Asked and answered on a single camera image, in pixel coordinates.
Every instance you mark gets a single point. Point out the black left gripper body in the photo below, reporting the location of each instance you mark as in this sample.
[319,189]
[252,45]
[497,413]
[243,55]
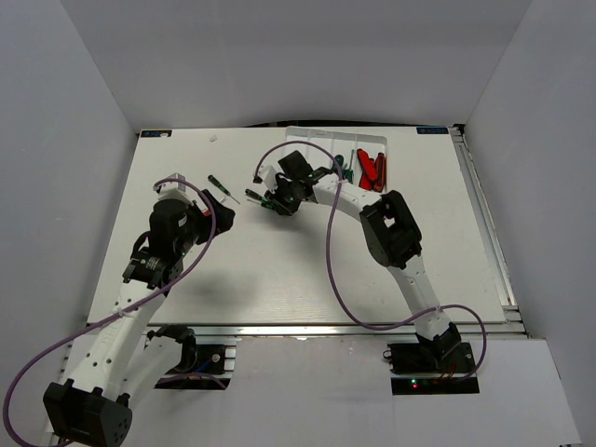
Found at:
[197,228]

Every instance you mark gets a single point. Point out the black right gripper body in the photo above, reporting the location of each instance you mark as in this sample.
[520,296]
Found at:
[283,186]

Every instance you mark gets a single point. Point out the black green precision screwdriver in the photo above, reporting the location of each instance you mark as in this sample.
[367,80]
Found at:
[255,196]

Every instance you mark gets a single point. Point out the stubby green orange screwdriver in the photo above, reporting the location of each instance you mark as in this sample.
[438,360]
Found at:
[338,165]

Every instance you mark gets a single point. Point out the long green screwdriver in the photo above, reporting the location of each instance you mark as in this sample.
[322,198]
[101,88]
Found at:
[348,171]

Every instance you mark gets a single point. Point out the red curved utility knife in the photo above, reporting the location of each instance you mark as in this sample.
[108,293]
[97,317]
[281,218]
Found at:
[367,167]

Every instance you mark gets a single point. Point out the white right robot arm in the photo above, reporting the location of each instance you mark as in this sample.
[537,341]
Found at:
[392,237]

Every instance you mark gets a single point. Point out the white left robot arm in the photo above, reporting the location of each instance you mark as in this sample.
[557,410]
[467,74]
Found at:
[93,405]

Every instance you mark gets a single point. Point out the small black precision screwdriver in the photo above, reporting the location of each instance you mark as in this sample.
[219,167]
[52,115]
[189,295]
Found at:
[215,182]

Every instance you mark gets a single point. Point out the white compartment tray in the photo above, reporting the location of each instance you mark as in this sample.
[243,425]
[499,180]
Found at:
[342,143]

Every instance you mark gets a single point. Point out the blue table label left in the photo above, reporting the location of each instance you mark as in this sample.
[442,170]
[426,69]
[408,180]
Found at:
[156,133]

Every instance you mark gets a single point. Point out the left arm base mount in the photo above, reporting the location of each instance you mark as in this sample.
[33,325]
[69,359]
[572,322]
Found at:
[203,365]

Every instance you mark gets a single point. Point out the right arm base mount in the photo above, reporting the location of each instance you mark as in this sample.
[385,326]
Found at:
[415,372]

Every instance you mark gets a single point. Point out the aluminium rail frame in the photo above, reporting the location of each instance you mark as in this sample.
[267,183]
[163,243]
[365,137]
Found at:
[267,275]

